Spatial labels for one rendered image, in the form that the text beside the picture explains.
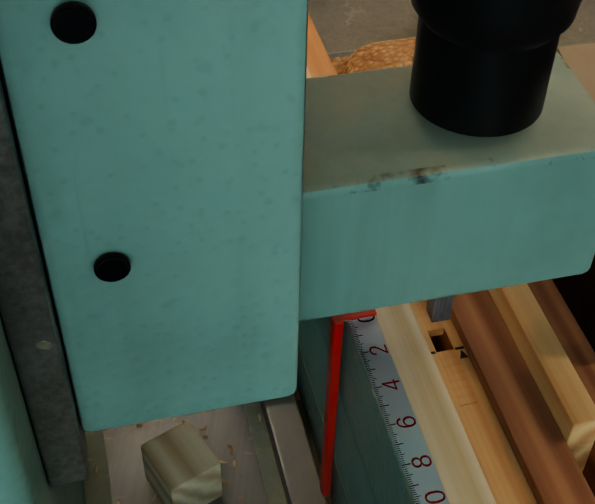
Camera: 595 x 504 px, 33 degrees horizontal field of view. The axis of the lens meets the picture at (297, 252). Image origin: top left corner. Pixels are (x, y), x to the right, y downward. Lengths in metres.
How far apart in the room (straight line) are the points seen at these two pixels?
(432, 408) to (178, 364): 0.14
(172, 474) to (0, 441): 0.26
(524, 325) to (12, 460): 0.25
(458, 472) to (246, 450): 0.21
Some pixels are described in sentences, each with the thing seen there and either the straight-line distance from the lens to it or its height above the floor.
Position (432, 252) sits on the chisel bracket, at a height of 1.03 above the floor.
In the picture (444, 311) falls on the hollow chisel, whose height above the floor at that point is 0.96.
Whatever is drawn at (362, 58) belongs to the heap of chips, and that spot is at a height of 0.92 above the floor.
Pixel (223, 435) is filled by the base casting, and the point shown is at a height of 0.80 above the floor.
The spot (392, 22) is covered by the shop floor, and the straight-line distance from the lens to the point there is 2.51.
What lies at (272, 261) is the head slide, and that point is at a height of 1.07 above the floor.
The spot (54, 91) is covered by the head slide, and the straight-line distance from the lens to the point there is 0.26.
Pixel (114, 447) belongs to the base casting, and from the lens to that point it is 0.61.
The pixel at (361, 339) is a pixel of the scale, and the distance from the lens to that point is 0.45.
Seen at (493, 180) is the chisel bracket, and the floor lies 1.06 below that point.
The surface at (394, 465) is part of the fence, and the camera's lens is 0.42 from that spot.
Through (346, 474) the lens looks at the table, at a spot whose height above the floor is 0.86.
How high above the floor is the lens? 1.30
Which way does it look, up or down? 44 degrees down
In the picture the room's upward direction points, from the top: 1 degrees clockwise
